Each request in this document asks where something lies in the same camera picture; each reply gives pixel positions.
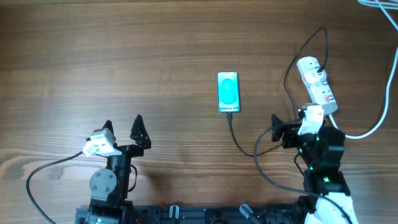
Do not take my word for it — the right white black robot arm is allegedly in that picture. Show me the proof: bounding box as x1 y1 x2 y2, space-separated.
271 114 358 223

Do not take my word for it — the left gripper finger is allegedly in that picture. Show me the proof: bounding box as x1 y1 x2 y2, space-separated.
130 114 152 149
102 120 114 134

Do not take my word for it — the white cables top corner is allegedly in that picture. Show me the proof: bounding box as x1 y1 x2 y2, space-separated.
356 0 398 47

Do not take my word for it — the white power strip cord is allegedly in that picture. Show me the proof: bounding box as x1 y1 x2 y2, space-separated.
328 46 398 140

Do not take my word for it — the turquoise Galaxy smartphone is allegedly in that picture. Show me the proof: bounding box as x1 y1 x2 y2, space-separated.
217 72 240 113

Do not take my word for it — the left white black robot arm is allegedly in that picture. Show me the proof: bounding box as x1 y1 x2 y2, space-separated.
75 115 151 224

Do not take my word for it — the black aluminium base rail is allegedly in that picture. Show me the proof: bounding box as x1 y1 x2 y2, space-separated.
75 204 305 224

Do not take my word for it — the white power strip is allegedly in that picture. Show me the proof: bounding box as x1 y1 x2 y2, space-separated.
297 57 338 116

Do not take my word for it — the white charger plug adapter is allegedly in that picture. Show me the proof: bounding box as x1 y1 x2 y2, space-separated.
302 69 326 85

